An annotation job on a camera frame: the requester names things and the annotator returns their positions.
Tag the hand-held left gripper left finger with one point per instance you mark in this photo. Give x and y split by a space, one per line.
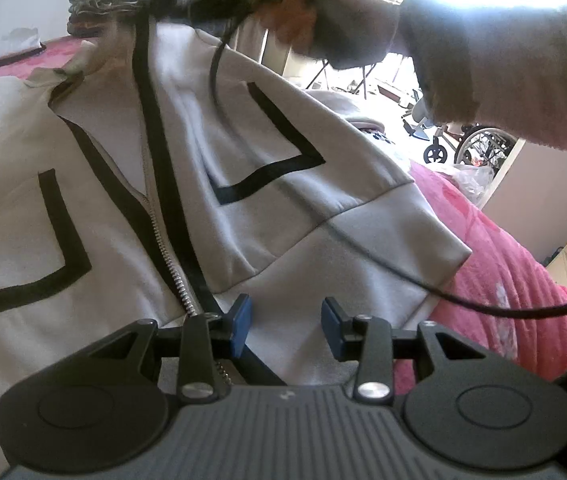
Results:
242 317

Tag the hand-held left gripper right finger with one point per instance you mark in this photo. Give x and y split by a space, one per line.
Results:
331 325

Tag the cream hooded sweatshirt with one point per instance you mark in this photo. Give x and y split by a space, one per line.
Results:
88 200

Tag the stack of folded brown clothes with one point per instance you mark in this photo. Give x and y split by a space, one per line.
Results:
103 10

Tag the person's right hand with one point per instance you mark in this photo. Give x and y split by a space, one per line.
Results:
293 20

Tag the pink floral blanket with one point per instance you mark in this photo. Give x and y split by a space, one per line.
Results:
488 260

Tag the clear plastic bag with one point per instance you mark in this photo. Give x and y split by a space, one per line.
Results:
471 180

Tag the wheelchair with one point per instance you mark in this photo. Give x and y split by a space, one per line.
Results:
483 145

